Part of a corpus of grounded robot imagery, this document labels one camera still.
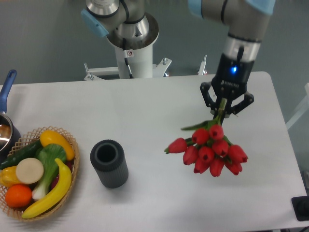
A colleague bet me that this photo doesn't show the beige round slice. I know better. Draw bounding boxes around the beige round slice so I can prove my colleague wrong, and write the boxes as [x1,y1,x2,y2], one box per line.
[15,158,44,184]

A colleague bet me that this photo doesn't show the yellow squash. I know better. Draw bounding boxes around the yellow squash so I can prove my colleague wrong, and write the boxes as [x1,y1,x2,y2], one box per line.
[40,130,75,161]

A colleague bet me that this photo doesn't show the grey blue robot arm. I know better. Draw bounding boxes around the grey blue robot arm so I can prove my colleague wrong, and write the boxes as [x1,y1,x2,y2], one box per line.
[81,0,275,118]

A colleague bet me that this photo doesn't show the red fruit in basket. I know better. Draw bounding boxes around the red fruit in basket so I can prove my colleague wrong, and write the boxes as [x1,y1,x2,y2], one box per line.
[50,161,73,190]

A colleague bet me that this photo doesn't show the blue handled saucepan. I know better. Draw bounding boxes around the blue handled saucepan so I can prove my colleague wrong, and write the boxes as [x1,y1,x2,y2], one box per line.
[0,70,21,162]

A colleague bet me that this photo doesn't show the green cucumber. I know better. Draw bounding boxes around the green cucumber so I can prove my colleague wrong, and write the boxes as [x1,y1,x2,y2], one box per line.
[0,140,42,170]

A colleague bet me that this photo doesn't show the orange fruit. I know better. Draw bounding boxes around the orange fruit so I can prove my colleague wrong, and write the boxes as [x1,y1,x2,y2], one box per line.
[5,184,32,208]

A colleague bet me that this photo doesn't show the yellow bell pepper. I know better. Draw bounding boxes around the yellow bell pepper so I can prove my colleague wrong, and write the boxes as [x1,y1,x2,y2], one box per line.
[0,166,22,188]

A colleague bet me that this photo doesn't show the white table clamp bracket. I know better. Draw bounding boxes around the white table clamp bracket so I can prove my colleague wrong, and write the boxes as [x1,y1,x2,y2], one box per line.
[84,58,172,81]

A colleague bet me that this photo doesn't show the green bok choy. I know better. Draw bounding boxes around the green bok choy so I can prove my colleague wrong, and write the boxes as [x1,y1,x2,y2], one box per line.
[32,144,66,201]

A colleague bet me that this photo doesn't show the red tulip bouquet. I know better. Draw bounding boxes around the red tulip bouquet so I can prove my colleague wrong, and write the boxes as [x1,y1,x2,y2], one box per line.
[164,100,248,177]

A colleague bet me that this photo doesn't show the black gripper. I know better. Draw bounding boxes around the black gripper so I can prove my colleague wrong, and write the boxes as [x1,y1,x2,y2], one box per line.
[200,54,254,118]

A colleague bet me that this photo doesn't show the dark grey ribbed vase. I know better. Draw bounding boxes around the dark grey ribbed vase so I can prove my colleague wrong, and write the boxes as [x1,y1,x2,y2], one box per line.
[90,140,129,189]

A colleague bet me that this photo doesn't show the woven wicker basket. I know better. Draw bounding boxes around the woven wicker basket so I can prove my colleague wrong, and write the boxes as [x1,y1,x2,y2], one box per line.
[0,126,80,222]

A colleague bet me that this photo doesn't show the white frame at right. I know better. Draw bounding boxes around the white frame at right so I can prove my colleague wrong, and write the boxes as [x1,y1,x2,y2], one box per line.
[286,83,309,130]

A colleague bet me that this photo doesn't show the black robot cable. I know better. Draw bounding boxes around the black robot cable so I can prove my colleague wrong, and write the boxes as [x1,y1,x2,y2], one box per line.
[122,38,134,79]

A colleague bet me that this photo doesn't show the black device at edge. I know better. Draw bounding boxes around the black device at edge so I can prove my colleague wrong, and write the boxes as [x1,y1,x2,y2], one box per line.
[291,196,309,221]

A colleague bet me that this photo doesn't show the yellow banana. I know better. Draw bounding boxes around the yellow banana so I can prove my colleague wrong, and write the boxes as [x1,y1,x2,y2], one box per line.
[22,158,72,219]

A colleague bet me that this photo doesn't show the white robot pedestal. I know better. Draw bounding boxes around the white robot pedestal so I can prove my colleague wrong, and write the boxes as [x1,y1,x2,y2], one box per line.
[107,13,159,79]

